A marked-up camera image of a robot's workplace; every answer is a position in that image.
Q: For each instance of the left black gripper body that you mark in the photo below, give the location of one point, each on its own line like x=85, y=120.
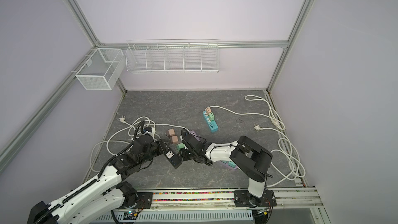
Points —
x=156, y=150

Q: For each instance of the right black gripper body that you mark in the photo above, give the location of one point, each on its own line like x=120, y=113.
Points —
x=195, y=155

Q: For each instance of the green plug adapter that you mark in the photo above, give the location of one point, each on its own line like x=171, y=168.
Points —
x=180, y=146

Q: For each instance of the pink plug adapter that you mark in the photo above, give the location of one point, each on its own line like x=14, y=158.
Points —
x=174, y=139
x=171, y=132

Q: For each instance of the black power strip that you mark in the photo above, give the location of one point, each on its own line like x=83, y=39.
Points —
x=173, y=158

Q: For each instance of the teal power strip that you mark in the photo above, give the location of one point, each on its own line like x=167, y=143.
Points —
x=211, y=124

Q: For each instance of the purple power strip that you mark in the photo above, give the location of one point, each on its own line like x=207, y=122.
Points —
x=229, y=164
x=193, y=133

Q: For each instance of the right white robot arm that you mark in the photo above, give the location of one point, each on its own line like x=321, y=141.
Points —
x=250, y=157

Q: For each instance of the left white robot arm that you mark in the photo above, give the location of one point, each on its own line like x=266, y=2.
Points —
x=108, y=189

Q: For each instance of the white mesh box basket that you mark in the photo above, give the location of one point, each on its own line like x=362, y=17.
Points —
x=102, y=69

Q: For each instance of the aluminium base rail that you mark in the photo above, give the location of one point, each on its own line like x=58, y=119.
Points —
x=189, y=206

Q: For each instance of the white wire shelf basket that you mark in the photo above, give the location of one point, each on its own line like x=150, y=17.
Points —
x=172, y=55

